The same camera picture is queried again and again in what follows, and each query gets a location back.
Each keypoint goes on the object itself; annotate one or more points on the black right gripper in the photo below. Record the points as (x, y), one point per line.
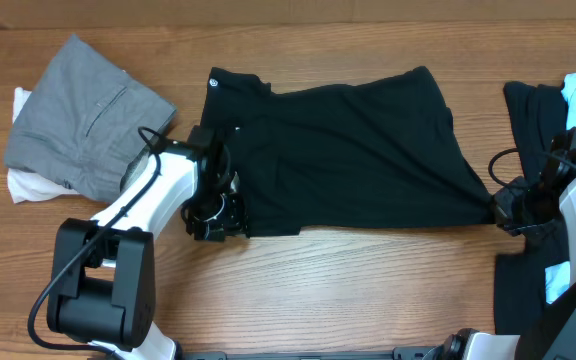
(503, 206)

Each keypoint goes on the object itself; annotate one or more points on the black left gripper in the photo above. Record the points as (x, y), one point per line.
(235, 218)

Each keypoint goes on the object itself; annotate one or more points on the black t-shirt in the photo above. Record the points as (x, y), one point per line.
(378, 155)

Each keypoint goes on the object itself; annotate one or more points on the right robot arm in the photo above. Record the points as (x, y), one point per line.
(554, 334)

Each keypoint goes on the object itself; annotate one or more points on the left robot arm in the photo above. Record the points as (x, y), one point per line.
(102, 291)

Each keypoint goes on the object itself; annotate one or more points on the black garment in pile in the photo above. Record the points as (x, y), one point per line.
(537, 114)

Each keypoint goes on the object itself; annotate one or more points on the grey folded trousers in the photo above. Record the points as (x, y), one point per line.
(79, 127)

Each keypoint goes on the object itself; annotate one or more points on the white folded cloth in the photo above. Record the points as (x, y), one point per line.
(29, 186)

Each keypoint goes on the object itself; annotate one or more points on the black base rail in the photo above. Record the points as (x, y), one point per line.
(398, 353)

